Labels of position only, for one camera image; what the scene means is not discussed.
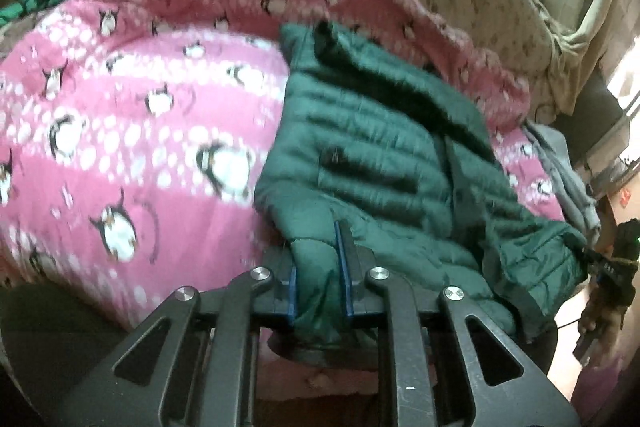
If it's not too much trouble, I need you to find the dark green puffer jacket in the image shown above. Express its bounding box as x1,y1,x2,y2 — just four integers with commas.
254,22,585,348

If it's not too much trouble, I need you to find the person right hand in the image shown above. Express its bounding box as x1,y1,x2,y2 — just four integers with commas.
578,287,626,348

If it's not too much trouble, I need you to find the grey folded garment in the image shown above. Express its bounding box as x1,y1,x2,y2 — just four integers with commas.
523,120,602,247

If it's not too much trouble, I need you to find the pink penguin print blanket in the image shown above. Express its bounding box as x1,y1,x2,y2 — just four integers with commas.
1,0,562,325

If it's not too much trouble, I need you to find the beige curtain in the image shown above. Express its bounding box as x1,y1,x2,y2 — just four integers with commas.
529,0,622,124

